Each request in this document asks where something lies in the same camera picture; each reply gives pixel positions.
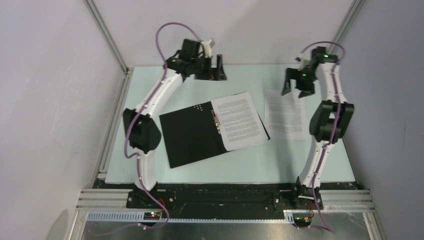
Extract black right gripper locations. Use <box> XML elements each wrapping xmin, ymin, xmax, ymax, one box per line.
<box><xmin>281</xmin><ymin>67</ymin><xmax>318</xmax><ymax>99</ymax></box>

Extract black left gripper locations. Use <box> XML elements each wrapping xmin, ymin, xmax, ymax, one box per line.
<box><xmin>191</xmin><ymin>54</ymin><xmax>227</xmax><ymax>82</ymax></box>

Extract red folder with black inside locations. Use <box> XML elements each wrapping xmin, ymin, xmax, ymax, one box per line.
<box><xmin>158</xmin><ymin>96</ymin><xmax>271</xmax><ymax>169</ymax></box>

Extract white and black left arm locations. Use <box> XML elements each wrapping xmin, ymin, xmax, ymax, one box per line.
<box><xmin>122</xmin><ymin>38</ymin><xmax>227</xmax><ymax>208</ymax></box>

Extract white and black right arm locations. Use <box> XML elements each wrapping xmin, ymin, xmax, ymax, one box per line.
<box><xmin>281</xmin><ymin>43</ymin><xmax>355</xmax><ymax>209</ymax></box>

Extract lower printed paper sheets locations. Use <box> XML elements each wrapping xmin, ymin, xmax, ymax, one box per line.
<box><xmin>264</xmin><ymin>89</ymin><xmax>309</xmax><ymax>141</ymax></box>

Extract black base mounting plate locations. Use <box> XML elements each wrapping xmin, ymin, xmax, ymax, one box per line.
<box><xmin>126</xmin><ymin>183</ymin><xmax>324</xmax><ymax>220</ymax></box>

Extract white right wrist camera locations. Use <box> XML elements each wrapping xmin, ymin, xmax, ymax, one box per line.
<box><xmin>295</xmin><ymin>53</ymin><xmax>312</xmax><ymax>71</ymax></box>

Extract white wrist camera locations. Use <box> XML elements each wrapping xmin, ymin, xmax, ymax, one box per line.
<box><xmin>200</xmin><ymin>38</ymin><xmax>215</xmax><ymax>58</ymax></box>
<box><xmin>295</xmin><ymin>53</ymin><xmax>312</xmax><ymax>71</ymax></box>

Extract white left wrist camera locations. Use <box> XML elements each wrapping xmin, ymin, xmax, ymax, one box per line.
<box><xmin>200</xmin><ymin>38</ymin><xmax>215</xmax><ymax>58</ymax></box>

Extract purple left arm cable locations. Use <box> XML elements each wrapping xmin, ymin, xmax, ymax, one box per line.
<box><xmin>88</xmin><ymin>22</ymin><xmax>203</xmax><ymax>237</ymax></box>

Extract aluminium frame rail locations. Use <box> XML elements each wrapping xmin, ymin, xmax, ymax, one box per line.
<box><xmin>83</xmin><ymin>0</ymin><xmax>129</xmax><ymax>75</ymax></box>

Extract white slotted cable duct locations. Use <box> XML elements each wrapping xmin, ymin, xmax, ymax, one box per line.
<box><xmin>86</xmin><ymin>210</ymin><xmax>294</xmax><ymax>224</ymax></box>

